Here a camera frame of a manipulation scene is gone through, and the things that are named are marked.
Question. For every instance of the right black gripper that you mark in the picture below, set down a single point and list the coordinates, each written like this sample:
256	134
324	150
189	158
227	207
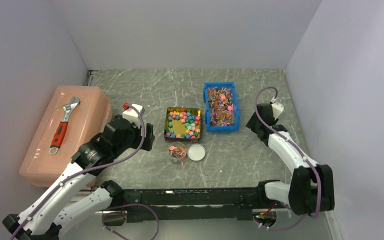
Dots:
251	123

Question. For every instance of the blue bin of lollipops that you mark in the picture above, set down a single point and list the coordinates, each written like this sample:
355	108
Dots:
222	114

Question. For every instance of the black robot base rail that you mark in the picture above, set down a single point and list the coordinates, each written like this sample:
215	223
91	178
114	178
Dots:
239	203

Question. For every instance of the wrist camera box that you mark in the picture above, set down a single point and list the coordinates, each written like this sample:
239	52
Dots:
132	112
277	108

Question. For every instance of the round white jar lid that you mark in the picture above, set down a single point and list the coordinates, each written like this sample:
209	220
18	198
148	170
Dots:
196	152

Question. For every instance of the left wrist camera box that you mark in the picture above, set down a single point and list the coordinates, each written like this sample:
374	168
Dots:
132	112

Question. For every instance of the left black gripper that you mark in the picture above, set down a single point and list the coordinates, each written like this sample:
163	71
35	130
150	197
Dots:
148	139

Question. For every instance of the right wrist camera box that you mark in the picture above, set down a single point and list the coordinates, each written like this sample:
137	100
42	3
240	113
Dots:
277	108

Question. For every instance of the tin of star candies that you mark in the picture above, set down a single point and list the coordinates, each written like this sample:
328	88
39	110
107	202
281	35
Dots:
183	124

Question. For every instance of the orange translucent storage box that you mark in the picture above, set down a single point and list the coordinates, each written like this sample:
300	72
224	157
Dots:
87	120

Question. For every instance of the small clear glass jar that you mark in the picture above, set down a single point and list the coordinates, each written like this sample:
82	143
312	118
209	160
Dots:
177	152

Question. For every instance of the red handled adjustable wrench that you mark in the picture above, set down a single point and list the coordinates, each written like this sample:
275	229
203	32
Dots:
61	130

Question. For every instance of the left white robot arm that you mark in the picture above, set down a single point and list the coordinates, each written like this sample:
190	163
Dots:
50	216

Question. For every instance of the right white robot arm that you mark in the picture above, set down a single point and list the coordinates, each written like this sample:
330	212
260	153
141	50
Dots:
311	189

